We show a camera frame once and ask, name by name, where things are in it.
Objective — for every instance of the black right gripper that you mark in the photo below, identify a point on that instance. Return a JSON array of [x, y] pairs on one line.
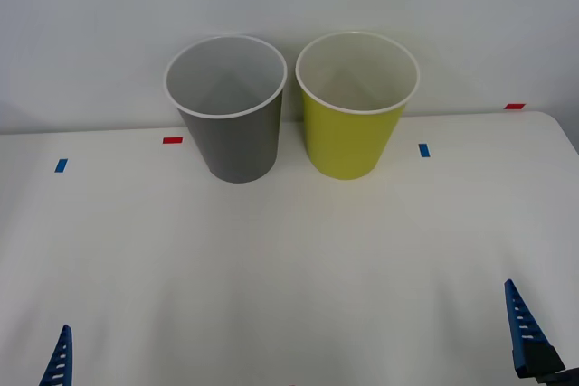
[[561, 379]]

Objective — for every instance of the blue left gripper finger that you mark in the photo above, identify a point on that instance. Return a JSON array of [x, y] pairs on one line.
[[61, 368]]

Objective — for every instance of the grey plastic waste bin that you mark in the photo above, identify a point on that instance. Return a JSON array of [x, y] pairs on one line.
[[235, 151]]

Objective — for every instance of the yellow-green plastic waste bin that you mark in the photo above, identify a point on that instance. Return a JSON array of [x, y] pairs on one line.
[[348, 142]]

